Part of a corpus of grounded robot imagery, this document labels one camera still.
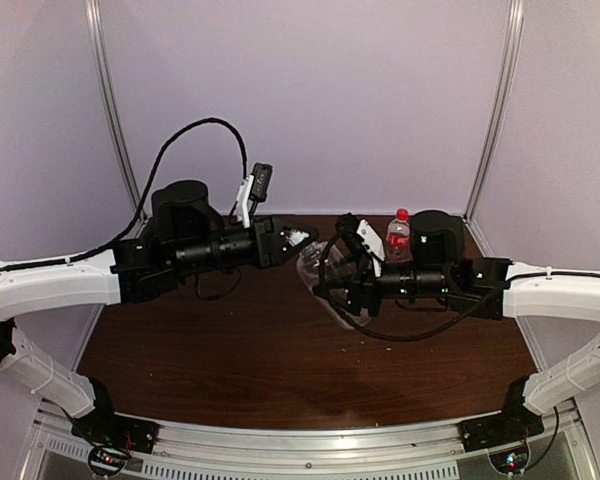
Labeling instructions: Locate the white bottle cap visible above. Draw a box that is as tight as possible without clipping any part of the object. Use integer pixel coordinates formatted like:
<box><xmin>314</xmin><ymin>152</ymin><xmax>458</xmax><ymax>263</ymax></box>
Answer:
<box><xmin>281</xmin><ymin>229</ymin><xmax>309</xmax><ymax>248</ymax></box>

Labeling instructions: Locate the clear plastic bottle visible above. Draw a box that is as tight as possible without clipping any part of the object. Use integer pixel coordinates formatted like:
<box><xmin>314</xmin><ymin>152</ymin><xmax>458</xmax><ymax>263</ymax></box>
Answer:
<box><xmin>296</xmin><ymin>241</ymin><xmax>354</xmax><ymax>330</ymax></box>

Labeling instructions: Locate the red label soda bottle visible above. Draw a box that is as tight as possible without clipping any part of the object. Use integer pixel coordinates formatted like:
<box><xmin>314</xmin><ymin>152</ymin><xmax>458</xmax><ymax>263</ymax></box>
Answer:
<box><xmin>385</xmin><ymin>217</ymin><xmax>410</xmax><ymax>262</ymax></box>

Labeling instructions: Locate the red soda bottle cap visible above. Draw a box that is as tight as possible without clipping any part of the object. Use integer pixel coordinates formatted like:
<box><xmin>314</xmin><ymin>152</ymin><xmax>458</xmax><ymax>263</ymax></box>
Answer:
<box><xmin>395</xmin><ymin>208</ymin><xmax>409</xmax><ymax>222</ymax></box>

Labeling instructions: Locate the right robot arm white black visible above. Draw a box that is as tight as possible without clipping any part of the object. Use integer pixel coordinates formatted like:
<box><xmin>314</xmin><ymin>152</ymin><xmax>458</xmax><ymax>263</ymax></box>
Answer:
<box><xmin>313</xmin><ymin>210</ymin><xmax>600</xmax><ymax>442</ymax></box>

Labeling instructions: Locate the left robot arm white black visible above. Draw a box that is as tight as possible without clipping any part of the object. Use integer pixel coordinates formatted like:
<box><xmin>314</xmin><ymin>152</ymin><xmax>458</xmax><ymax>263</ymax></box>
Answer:
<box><xmin>0</xmin><ymin>177</ymin><xmax>318</xmax><ymax>444</ymax></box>

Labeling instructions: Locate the right round circuit board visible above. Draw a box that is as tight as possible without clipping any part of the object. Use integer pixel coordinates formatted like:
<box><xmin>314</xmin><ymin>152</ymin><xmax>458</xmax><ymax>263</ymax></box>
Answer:
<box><xmin>488</xmin><ymin>443</ymin><xmax>530</xmax><ymax>477</ymax></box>

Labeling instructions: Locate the round circuit board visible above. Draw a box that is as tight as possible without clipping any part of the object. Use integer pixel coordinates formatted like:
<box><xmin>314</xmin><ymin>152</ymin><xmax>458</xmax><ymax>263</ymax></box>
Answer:
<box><xmin>488</xmin><ymin>443</ymin><xmax>530</xmax><ymax>477</ymax></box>
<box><xmin>87</xmin><ymin>444</ymin><xmax>131</xmax><ymax>478</ymax></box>

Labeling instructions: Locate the left round circuit board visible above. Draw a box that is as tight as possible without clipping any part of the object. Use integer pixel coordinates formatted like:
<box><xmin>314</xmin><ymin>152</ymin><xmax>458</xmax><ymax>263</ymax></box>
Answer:
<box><xmin>87</xmin><ymin>444</ymin><xmax>131</xmax><ymax>478</ymax></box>

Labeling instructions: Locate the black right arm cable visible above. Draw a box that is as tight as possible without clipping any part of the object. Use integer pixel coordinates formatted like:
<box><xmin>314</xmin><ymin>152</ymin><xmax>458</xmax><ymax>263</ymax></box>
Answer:
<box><xmin>317</xmin><ymin>234</ymin><xmax>506</xmax><ymax>343</ymax></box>

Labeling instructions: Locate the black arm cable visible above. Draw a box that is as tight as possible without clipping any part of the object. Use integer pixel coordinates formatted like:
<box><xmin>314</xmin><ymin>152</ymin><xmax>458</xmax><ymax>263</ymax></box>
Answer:
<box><xmin>74</xmin><ymin>118</ymin><xmax>249</xmax><ymax>261</ymax></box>
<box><xmin>317</xmin><ymin>234</ymin><xmax>506</xmax><ymax>343</ymax></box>

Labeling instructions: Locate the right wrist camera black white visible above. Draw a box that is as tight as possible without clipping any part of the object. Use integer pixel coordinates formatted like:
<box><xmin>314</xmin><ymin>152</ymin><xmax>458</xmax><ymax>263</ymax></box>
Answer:
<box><xmin>357</xmin><ymin>217</ymin><xmax>386</xmax><ymax>278</ymax></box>

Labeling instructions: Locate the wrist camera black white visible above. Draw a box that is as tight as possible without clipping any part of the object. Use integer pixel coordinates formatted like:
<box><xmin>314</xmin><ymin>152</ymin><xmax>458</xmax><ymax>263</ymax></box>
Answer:
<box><xmin>230</xmin><ymin>163</ymin><xmax>273</xmax><ymax>228</ymax></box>
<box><xmin>357</xmin><ymin>217</ymin><xmax>386</xmax><ymax>278</ymax></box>

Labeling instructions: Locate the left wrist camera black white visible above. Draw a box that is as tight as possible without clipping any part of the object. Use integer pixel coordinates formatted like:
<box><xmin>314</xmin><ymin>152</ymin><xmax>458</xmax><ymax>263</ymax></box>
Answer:
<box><xmin>230</xmin><ymin>163</ymin><xmax>273</xmax><ymax>228</ymax></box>

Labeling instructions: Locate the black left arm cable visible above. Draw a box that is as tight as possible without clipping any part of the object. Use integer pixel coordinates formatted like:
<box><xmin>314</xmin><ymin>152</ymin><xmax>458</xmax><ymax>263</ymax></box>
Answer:
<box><xmin>74</xmin><ymin>118</ymin><xmax>249</xmax><ymax>261</ymax></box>

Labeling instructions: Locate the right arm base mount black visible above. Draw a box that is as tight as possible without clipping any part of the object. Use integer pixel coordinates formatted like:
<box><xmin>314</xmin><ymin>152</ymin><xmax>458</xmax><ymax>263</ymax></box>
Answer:
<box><xmin>458</xmin><ymin>412</ymin><xmax>544</xmax><ymax>453</ymax></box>

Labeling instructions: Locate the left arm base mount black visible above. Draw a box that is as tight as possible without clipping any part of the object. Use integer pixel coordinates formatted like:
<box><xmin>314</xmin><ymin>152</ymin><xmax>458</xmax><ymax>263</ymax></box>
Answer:
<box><xmin>69</xmin><ymin>412</ymin><xmax>160</xmax><ymax>454</ymax></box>

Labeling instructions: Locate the aluminium front rail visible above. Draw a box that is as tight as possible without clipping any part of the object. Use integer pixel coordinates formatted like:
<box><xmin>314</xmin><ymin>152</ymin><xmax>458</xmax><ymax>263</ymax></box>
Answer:
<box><xmin>16</xmin><ymin>401</ymin><xmax>600</xmax><ymax>479</ymax></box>

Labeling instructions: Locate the right aluminium frame post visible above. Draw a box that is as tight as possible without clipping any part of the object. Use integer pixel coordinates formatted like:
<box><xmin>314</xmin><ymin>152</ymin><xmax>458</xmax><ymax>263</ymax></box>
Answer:
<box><xmin>464</xmin><ymin>0</ymin><xmax>525</xmax><ymax>223</ymax></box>

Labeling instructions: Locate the aluminium frame post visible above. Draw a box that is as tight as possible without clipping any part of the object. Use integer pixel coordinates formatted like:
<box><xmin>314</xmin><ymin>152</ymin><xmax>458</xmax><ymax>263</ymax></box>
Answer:
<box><xmin>464</xmin><ymin>0</ymin><xmax>525</xmax><ymax>223</ymax></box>
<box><xmin>84</xmin><ymin>0</ymin><xmax>141</xmax><ymax>209</ymax></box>

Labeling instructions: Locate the left aluminium frame post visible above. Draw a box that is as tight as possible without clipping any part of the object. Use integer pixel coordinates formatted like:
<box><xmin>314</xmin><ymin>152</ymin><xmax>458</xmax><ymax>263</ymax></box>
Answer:
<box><xmin>84</xmin><ymin>0</ymin><xmax>141</xmax><ymax>209</ymax></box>

